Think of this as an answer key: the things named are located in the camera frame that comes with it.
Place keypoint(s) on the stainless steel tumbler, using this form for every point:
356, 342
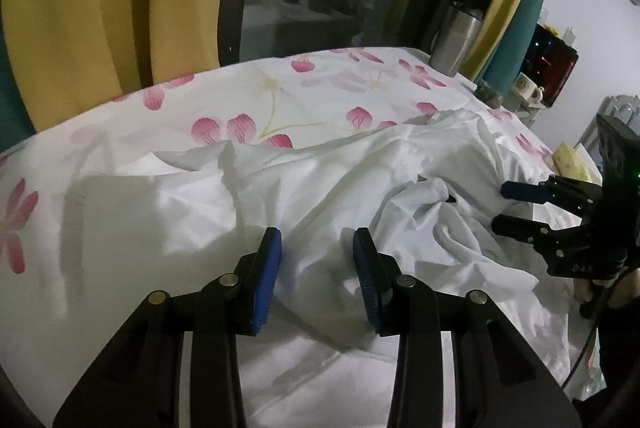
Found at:
455, 43

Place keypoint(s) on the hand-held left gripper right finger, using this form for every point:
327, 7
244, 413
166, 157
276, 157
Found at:
367, 278

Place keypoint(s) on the small grey-green figurine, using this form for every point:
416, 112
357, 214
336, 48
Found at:
487, 94

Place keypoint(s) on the black computer case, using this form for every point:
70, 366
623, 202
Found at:
552, 68

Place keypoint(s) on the white hooded jacket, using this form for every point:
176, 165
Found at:
325, 188

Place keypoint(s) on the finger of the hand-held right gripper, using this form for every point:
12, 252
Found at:
520, 191
520, 228

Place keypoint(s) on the teal curtain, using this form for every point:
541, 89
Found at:
12, 108
530, 23

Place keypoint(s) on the pink floral tablecloth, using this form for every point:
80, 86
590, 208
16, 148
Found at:
310, 98

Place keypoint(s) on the person's right hand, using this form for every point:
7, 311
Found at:
586, 298

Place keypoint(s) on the white desk shelf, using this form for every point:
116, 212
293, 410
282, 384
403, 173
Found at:
530, 110

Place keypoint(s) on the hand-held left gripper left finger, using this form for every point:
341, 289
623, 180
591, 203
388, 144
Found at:
265, 278

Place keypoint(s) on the white mug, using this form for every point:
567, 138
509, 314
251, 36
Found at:
526, 85

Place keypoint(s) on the white ribbed appliance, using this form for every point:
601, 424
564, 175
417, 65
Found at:
625, 105

